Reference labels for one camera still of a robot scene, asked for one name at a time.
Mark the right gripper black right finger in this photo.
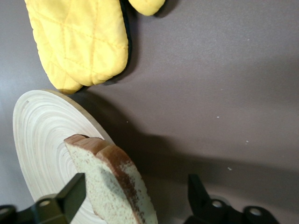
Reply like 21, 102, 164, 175
184, 174, 281, 224

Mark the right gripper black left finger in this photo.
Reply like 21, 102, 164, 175
0, 173, 87, 224

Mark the yellow quilted oven mitt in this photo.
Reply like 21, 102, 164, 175
24, 0, 167, 87
37, 46, 84, 94

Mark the brown bread slice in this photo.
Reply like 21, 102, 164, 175
64, 134, 158, 224

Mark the brown table cover sheet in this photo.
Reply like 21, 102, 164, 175
0, 0, 299, 224

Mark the round wooden plate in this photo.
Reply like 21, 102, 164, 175
13, 90, 115, 224

